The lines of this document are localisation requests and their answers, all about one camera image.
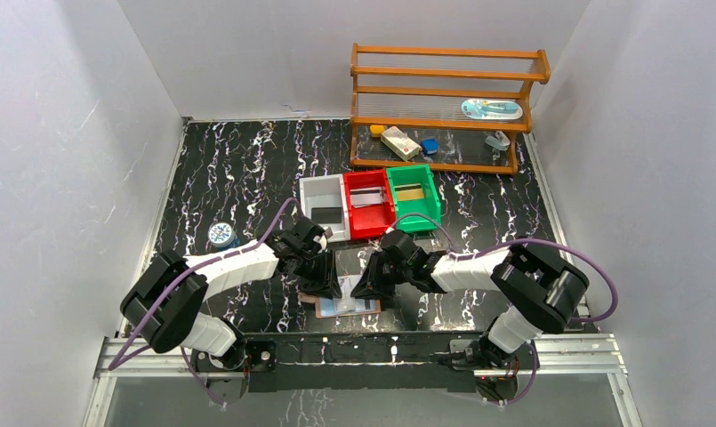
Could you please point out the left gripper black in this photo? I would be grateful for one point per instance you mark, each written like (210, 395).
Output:
(320, 273)

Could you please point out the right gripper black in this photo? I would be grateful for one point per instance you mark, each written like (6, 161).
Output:
(369, 285)

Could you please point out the brown leather card holder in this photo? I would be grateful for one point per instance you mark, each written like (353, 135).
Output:
(345, 306)

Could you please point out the grey numbered credit card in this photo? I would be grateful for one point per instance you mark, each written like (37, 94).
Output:
(367, 196)

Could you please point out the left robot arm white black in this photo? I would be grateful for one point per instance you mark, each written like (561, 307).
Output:
(165, 303)

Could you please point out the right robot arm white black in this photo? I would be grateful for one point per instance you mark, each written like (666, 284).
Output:
(542, 288)

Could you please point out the black card in white bin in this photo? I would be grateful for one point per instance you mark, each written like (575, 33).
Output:
(326, 215)

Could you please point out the gold card in green bin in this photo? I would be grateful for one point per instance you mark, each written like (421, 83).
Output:
(409, 192)

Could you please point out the red plastic bin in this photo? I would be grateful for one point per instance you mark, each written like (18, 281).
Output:
(370, 206)

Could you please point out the white plastic bin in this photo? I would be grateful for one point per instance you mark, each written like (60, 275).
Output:
(324, 191)

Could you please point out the green plastic bin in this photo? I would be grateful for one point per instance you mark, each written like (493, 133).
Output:
(425, 213)

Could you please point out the blue patterned can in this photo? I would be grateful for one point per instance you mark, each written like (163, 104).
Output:
(222, 236)

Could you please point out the white cardboard box on shelf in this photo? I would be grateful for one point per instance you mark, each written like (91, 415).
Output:
(400, 143)

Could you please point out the small blue block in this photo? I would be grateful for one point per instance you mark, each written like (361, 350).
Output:
(429, 146)

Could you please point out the small yellow block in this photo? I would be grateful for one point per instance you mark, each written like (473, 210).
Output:
(377, 130)

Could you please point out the wooden orange shelf rack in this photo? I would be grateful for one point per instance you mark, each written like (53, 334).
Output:
(420, 91)

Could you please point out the light blue tape dispenser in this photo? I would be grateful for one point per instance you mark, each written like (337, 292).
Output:
(498, 140)

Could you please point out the teal packaged tool on shelf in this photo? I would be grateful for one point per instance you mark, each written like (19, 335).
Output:
(491, 110)

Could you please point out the black metal base frame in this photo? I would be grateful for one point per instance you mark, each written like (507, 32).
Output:
(443, 360)

